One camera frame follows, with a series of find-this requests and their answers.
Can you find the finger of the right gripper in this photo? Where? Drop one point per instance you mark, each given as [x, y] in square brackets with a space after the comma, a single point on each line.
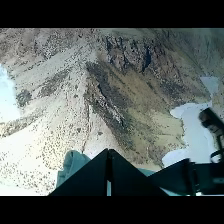
[173, 176]

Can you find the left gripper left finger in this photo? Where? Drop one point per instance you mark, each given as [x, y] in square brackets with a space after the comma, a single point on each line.
[86, 180]

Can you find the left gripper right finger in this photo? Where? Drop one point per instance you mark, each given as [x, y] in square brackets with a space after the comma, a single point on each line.
[133, 181]

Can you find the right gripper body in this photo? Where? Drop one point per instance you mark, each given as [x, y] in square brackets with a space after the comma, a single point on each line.
[210, 178]

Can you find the grey-green garment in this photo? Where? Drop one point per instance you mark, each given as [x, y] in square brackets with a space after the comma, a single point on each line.
[71, 165]

